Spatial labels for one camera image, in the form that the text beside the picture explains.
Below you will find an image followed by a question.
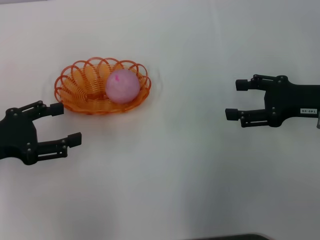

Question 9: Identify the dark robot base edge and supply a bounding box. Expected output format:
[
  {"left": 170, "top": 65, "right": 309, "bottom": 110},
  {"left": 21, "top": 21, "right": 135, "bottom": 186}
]
[{"left": 194, "top": 233, "right": 272, "bottom": 240}]

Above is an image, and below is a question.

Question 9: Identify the orange wire basket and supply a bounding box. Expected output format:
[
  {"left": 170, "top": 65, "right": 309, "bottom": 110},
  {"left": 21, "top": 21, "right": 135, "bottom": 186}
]
[{"left": 54, "top": 56, "right": 152, "bottom": 116}]

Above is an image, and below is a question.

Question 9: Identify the pink peach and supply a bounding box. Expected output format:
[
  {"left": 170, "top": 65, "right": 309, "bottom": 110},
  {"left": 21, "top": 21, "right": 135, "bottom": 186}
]
[{"left": 105, "top": 69, "right": 141, "bottom": 105}]

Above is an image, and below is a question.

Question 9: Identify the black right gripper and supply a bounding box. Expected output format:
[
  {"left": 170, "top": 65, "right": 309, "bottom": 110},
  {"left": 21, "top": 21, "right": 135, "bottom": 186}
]
[{"left": 224, "top": 73, "right": 320, "bottom": 129}]

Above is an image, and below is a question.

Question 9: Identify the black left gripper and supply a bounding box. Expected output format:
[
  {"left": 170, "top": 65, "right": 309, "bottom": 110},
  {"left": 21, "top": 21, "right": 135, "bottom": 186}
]
[{"left": 0, "top": 100, "right": 83, "bottom": 166}]

